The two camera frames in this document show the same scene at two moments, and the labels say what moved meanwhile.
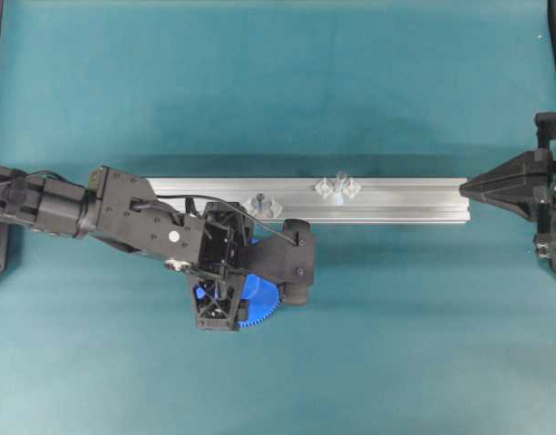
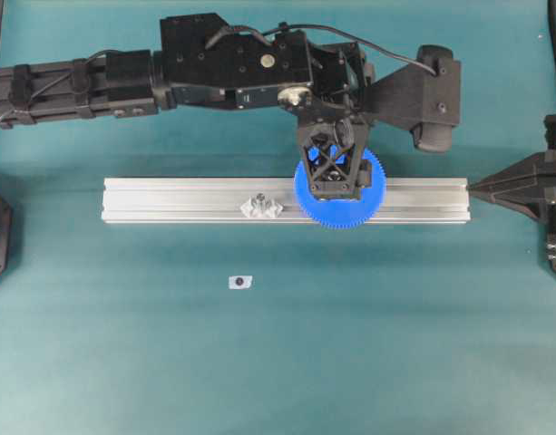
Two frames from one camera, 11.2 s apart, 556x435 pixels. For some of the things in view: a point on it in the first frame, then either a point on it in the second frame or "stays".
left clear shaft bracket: [261, 206] stays
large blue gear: [263, 300] → [343, 214]
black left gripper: [226, 232] → [339, 82]
